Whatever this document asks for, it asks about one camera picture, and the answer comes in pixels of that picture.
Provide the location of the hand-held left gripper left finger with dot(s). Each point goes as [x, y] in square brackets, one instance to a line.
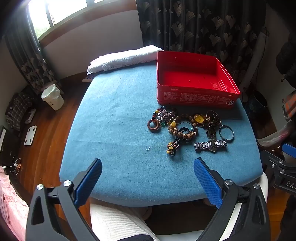
[90, 178]

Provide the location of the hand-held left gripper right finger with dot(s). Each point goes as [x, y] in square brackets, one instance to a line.
[208, 180]

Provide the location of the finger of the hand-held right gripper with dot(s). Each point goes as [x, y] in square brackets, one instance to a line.
[290, 150]

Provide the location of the silver metal watch band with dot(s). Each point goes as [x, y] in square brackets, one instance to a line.
[209, 144]

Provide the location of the brown wooden bangle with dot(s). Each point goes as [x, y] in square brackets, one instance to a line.
[153, 130]

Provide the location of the red tin box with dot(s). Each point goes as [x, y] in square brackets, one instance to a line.
[196, 76]

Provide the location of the clear plastic bag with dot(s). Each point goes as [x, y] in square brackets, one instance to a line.
[275, 138]

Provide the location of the person's dark clothing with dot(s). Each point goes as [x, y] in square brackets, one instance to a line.
[289, 220]

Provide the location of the orange packet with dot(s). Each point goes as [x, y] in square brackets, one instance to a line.
[290, 106]

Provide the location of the thick silver bangle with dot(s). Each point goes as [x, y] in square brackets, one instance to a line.
[220, 135]

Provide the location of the blue tablecloth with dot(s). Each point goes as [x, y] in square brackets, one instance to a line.
[115, 139]

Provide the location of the person's white trouser leg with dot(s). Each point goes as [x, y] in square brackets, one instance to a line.
[115, 220]

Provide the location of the dark blue bin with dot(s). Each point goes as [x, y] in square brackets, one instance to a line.
[256, 103]

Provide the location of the white bathroom scale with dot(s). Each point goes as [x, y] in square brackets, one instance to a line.
[30, 135]

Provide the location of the pink cloth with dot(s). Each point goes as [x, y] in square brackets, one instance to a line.
[11, 204]

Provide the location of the white trash bin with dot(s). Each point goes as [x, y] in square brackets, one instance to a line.
[52, 98]

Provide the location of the black padded jacket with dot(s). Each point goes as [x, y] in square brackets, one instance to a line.
[288, 58]

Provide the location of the white rolled sheet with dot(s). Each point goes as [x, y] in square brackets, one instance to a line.
[255, 60]

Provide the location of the plaid clothes pile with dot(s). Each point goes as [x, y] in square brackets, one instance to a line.
[17, 111]

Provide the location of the white lace cloth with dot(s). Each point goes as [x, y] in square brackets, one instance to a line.
[120, 59]

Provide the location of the dark leaf-patterned curtain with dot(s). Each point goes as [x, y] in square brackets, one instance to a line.
[34, 67]
[203, 25]

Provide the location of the window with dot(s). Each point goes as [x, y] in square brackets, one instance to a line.
[64, 11]

